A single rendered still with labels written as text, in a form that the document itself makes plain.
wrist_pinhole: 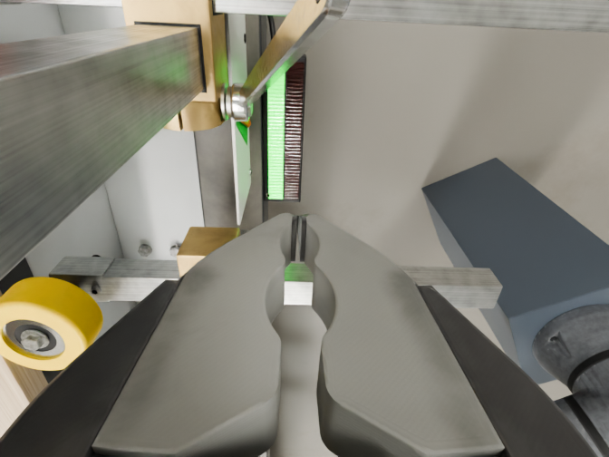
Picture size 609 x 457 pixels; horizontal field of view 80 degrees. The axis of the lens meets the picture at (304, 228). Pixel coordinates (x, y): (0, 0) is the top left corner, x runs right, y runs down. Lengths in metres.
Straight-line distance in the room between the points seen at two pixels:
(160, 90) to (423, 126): 1.09
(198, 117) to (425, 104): 0.99
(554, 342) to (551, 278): 0.13
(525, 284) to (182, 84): 0.81
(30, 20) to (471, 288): 0.53
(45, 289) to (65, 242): 0.18
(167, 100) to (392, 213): 1.18
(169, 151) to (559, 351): 0.79
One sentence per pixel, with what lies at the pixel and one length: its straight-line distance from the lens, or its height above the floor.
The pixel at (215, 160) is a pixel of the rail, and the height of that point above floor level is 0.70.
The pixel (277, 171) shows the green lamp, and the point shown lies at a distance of 0.45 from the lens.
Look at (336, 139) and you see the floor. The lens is 1.18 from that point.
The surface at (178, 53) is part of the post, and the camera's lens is 0.21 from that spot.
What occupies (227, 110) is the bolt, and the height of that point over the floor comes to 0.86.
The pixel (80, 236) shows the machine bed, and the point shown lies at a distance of 0.56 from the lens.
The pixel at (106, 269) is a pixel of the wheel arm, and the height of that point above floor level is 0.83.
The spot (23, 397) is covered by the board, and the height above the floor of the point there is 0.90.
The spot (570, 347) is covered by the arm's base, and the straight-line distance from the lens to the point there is 0.88.
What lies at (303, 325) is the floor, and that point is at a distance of 1.62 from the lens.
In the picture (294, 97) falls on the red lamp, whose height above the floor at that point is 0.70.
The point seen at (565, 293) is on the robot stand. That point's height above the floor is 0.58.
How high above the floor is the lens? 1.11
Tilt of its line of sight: 58 degrees down
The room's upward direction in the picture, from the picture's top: 178 degrees clockwise
